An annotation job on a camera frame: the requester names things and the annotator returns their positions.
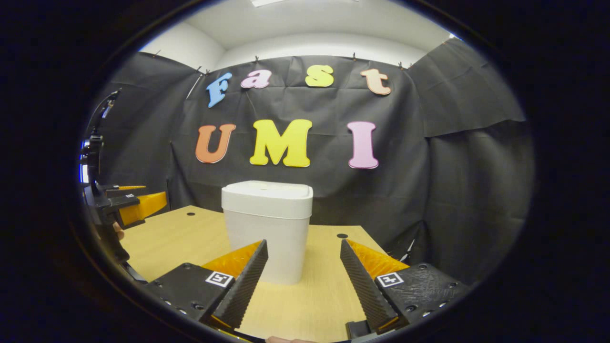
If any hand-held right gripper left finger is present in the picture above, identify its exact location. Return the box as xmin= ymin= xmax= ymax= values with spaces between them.
xmin=145 ymin=239 xmax=269 ymax=329

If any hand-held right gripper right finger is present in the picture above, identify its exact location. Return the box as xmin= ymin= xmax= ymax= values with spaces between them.
xmin=339 ymin=238 xmax=470 ymax=334

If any white desktop garbage bin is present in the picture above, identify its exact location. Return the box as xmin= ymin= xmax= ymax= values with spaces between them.
xmin=221 ymin=180 xmax=314 ymax=285

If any wooden desktop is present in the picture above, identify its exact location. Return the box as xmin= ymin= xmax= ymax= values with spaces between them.
xmin=119 ymin=205 xmax=410 ymax=343

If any black backdrop cloth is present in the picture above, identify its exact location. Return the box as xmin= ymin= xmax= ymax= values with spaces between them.
xmin=91 ymin=38 xmax=534 ymax=286

